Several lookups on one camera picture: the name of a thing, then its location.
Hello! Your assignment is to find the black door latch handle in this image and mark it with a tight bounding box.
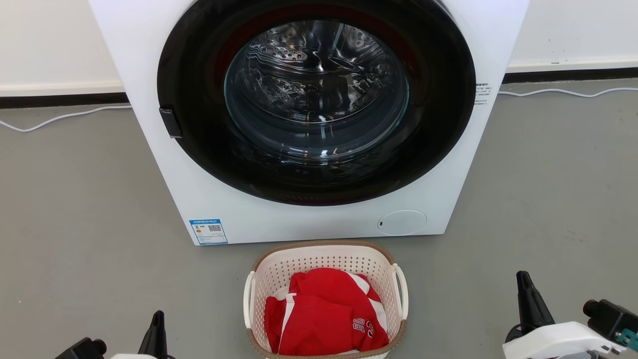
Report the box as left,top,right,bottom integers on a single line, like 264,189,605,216
159,108,183,139

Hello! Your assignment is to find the black round washer door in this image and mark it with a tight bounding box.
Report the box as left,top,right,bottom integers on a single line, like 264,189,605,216
157,0,477,206

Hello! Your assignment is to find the white power cable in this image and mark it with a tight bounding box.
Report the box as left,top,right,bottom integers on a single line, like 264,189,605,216
0,105,133,133
497,88,638,98

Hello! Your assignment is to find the blue energy label sticker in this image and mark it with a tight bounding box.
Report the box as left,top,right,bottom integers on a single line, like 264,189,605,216
189,219,229,245

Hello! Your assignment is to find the red white sports garment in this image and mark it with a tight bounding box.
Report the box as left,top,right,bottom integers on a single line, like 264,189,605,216
264,268,390,356

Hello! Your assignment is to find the stainless steel washer drum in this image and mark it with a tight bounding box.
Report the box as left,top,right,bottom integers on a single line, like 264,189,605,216
224,20,410,162

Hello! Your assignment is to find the white laundry basket brown rim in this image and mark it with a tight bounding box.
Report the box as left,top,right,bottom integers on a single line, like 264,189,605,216
243,240,409,359

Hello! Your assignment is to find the black baseboard strip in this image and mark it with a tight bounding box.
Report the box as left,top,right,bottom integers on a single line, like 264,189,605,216
502,67,638,84
0,93,129,109

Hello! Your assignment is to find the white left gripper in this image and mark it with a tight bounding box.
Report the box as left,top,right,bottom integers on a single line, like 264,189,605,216
111,311,175,359

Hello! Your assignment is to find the white front-load washing machine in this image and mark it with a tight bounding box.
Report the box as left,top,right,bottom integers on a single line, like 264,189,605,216
89,0,530,246

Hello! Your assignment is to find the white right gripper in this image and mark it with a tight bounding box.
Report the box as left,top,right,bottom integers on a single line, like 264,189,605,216
502,271,625,359

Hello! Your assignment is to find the round white filter cover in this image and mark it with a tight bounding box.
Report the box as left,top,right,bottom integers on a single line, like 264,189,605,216
377,210,427,236

